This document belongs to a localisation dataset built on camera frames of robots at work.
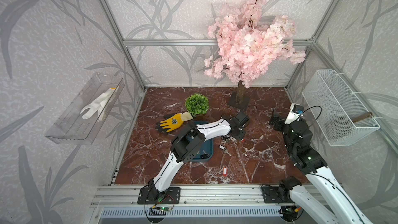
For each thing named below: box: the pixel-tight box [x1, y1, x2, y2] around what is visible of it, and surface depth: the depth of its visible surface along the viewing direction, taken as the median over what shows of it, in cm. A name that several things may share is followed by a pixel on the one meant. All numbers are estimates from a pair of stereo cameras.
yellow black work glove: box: [155, 111, 194, 133], surface depth 101 cm
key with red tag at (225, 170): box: [222, 164, 228, 177], surface depth 82 cm
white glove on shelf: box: [79, 86, 120, 122], surface depth 68 cm
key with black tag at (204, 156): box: [200, 153, 210, 160], surface depth 88 cm
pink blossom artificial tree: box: [203, 0, 306, 109], surface depth 71 cm
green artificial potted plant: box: [184, 92, 209, 117], surface depth 96 cm
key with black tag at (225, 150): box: [218, 144, 232, 157], surface depth 91 cm
